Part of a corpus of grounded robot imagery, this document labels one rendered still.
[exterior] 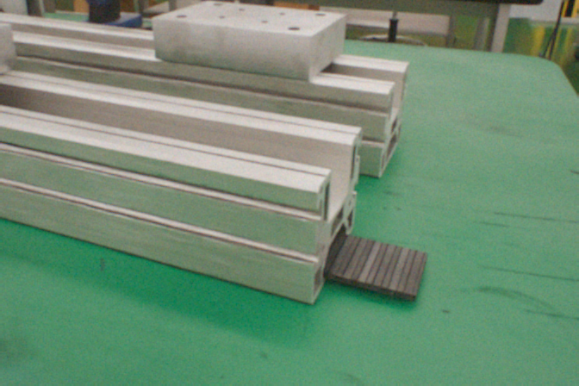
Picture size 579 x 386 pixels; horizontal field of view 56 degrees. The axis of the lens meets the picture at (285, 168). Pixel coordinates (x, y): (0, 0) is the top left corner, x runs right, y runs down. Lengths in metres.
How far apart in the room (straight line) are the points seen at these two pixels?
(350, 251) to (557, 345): 0.14
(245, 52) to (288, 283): 0.24
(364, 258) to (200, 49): 0.26
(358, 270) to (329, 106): 0.18
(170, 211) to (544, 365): 0.24
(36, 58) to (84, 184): 0.31
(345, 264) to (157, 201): 0.13
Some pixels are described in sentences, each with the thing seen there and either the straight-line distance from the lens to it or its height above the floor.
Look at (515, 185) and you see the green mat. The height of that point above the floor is 0.78.
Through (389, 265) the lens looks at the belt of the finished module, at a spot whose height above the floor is 0.79.
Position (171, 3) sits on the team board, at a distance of 3.70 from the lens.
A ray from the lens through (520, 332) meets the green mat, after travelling 0.37.
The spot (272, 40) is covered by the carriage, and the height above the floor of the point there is 0.90.
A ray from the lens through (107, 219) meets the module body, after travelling 0.40.
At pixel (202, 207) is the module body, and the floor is 0.83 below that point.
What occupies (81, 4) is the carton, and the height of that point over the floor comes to 0.20.
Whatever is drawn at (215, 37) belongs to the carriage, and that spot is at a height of 0.89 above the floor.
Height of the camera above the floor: 1.01
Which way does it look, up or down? 26 degrees down
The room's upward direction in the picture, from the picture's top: 2 degrees clockwise
